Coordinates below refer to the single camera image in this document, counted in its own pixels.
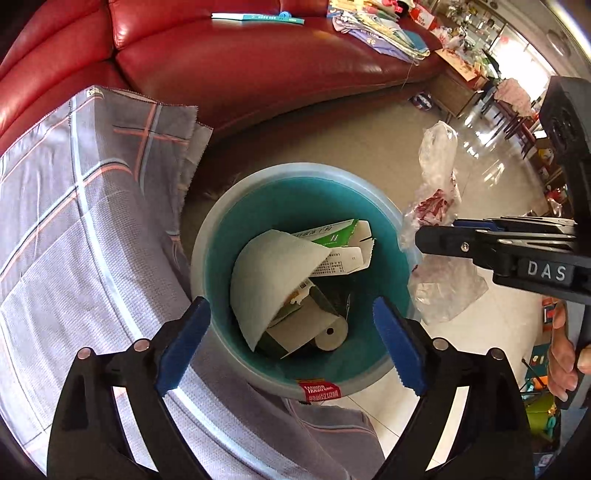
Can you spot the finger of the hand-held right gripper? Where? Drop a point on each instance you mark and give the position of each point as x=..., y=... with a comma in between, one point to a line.
x=443, y=240
x=480, y=225

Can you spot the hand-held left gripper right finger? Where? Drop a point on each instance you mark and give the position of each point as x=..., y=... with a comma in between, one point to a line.
x=399, y=344

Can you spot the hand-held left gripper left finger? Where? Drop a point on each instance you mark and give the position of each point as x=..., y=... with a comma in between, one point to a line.
x=184, y=344

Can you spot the clear red-printed plastic bag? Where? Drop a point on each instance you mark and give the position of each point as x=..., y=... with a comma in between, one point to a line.
x=438, y=157

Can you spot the green carton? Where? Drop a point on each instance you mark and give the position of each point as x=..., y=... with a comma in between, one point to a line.
x=300, y=323

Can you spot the white green medicine box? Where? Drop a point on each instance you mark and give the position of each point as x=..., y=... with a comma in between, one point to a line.
x=341, y=254

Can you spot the white paper towel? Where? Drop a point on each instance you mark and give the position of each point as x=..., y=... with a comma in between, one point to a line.
x=272, y=272

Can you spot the teal plastic bin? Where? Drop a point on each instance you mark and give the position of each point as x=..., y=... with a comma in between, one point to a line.
x=221, y=221

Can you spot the person's right hand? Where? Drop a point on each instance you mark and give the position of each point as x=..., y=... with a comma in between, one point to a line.
x=561, y=350

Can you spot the wooden chair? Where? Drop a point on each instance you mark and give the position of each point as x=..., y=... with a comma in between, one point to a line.
x=512, y=124

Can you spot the green plastic toy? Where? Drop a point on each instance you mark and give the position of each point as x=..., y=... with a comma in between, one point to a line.
x=540, y=406

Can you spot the pink cloth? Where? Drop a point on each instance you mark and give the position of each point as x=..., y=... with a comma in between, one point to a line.
x=512, y=94

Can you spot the striped ball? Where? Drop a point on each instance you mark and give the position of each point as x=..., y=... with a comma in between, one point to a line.
x=422, y=101

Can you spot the wooden side table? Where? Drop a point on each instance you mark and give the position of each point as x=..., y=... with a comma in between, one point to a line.
x=459, y=83

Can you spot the grey plaid cloth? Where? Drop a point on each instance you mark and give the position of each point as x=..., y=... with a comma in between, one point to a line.
x=69, y=230

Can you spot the pile of folded fabrics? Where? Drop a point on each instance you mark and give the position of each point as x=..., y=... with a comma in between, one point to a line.
x=383, y=32

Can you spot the red printed box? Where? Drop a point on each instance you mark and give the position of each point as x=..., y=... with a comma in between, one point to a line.
x=422, y=14

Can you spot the small blue round clip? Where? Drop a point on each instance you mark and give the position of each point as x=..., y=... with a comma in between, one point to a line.
x=286, y=15

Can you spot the red leather sofa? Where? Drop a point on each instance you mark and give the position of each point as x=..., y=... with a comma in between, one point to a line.
x=231, y=60

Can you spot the thin teal book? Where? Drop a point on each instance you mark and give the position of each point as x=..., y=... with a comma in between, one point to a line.
x=254, y=17

